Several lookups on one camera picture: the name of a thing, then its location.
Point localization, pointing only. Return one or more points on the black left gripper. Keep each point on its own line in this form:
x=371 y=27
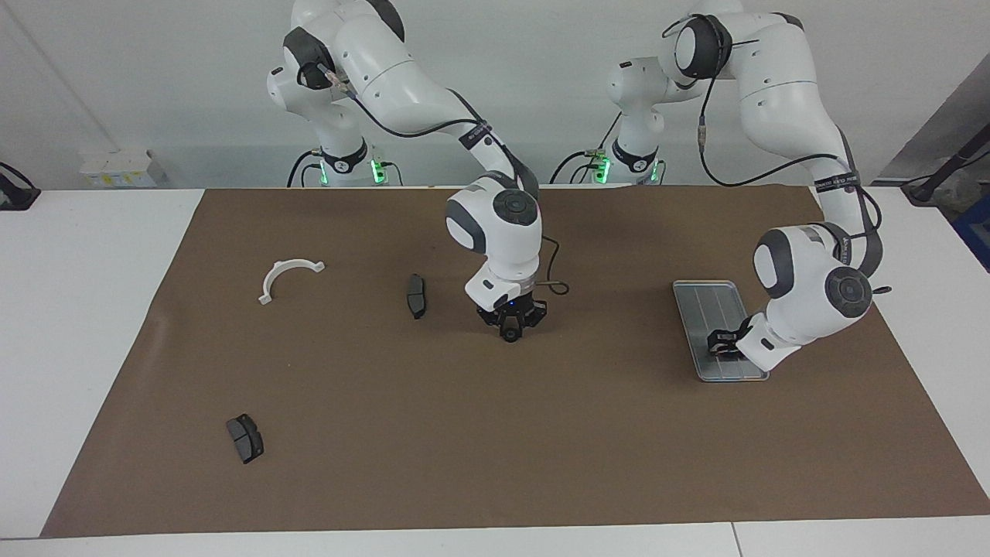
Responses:
x=741 y=331

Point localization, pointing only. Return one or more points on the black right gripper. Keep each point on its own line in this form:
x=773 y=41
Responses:
x=512 y=311

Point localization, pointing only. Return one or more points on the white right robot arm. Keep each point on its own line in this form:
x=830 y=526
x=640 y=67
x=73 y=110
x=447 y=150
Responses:
x=402 y=77

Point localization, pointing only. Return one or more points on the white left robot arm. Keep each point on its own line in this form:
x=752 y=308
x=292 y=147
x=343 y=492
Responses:
x=781 y=85

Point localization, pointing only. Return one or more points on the silver metal tray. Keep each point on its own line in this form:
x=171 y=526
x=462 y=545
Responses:
x=708 y=317

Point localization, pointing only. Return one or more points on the single dark brake pad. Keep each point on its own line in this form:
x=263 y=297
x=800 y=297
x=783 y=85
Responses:
x=416 y=295

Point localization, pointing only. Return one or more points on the brown table mat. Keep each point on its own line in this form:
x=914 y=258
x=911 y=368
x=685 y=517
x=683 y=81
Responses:
x=495 y=449

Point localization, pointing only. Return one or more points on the blue crate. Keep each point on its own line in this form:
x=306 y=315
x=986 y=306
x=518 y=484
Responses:
x=976 y=232

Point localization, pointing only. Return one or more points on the black stand pole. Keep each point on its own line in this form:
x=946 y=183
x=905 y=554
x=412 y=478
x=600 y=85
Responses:
x=947 y=166

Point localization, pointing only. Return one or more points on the stacked dark brake pads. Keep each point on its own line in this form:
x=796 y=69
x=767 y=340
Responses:
x=244 y=438

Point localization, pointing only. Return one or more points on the white box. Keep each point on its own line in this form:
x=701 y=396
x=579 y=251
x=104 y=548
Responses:
x=120 y=169

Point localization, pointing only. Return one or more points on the white curved plastic bracket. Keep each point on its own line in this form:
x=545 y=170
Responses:
x=278 y=271

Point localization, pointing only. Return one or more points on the black clamp mount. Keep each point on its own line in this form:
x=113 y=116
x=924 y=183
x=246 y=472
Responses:
x=15 y=193

